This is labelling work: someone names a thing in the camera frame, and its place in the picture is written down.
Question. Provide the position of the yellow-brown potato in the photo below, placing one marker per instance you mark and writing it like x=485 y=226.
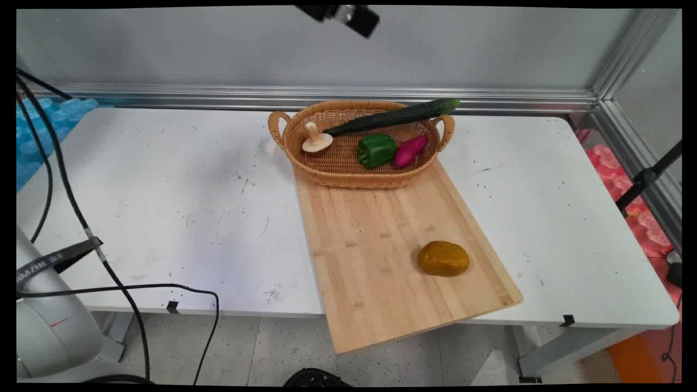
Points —
x=443 y=258

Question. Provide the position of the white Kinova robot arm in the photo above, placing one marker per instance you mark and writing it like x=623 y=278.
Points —
x=54 y=326

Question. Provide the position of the woven wicker basket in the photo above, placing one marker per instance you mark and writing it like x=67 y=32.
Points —
x=337 y=166

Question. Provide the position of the green bell pepper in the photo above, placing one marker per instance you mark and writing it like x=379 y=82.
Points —
x=375 y=150

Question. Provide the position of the beige toy mushroom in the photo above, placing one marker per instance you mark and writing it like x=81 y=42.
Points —
x=316 y=141

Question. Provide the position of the bamboo cutting board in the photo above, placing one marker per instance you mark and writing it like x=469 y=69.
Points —
x=381 y=256

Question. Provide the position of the purple sweet potato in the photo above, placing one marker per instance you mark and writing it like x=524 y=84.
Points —
x=409 y=151

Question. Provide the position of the dark green cucumber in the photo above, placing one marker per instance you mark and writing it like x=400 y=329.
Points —
x=392 y=117

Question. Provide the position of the black round floor object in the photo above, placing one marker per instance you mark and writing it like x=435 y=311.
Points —
x=316 y=377

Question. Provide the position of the black tape mark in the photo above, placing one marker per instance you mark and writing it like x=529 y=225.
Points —
x=172 y=307
x=568 y=320

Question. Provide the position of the grey angled table leg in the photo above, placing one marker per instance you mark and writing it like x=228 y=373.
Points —
x=566 y=348

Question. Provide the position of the grey straight table leg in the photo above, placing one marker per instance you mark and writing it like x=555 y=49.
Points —
x=117 y=335

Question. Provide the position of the red foam sheet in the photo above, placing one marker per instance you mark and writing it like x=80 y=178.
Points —
x=642 y=223

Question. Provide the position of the black tripod stand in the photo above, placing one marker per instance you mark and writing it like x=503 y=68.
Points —
x=645 y=177

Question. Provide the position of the blue foam sheet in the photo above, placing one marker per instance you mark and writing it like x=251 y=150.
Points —
x=38 y=136

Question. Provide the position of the orange floor mat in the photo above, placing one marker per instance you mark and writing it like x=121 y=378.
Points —
x=637 y=359

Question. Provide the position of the black power adapter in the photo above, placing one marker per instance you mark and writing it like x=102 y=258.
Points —
x=675 y=269

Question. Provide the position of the long horizontal aluminium rail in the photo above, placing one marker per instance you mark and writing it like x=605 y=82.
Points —
x=326 y=98

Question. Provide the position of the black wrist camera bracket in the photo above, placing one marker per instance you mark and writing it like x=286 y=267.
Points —
x=366 y=22

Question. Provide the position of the slanted aluminium side rail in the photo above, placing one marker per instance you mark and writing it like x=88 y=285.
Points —
x=637 y=158

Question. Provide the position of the upright aluminium frame post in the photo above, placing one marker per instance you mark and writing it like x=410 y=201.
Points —
x=634 y=49

